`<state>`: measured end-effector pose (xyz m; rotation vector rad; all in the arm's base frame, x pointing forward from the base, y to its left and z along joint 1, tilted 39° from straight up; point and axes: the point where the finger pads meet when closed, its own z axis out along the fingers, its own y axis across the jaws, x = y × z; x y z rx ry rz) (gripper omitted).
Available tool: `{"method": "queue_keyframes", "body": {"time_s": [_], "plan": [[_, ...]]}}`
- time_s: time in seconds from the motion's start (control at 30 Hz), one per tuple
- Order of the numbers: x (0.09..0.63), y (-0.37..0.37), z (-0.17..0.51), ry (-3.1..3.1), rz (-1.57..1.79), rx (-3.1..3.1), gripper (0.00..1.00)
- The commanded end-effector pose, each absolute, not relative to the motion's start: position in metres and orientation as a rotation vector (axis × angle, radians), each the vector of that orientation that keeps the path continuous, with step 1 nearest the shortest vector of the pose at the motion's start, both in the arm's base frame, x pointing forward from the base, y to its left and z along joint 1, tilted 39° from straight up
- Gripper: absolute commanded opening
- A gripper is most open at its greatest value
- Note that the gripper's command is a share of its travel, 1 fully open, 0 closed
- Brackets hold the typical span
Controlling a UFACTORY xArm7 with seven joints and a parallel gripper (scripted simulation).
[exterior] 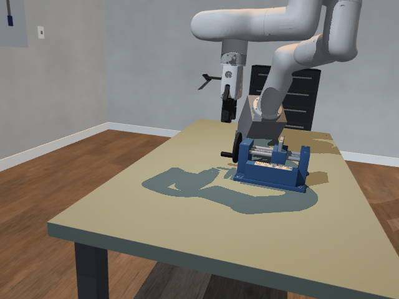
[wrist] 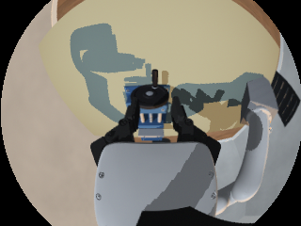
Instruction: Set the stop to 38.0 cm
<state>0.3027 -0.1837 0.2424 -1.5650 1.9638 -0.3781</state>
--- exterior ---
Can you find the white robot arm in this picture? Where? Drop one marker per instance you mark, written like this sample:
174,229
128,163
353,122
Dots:
298,21

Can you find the blue bench vise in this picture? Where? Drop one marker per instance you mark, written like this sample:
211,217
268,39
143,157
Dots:
265,174

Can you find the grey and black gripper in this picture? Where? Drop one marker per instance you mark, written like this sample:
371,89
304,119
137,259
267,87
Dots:
231,90

